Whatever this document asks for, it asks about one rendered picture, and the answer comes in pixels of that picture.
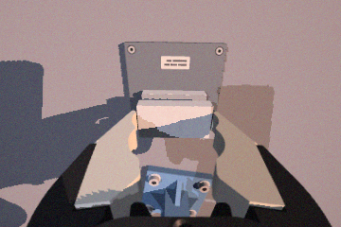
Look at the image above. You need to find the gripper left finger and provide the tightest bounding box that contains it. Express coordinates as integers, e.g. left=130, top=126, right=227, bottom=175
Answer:
left=27, top=110, right=142, bottom=227

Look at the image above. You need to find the tan rectangular block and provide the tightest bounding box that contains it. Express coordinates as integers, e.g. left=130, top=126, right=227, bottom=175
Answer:
left=136, top=90, right=213, bottom=138

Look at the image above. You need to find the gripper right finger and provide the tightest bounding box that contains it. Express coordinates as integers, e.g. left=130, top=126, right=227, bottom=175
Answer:
left=210, top=111, right=332, bottom=227

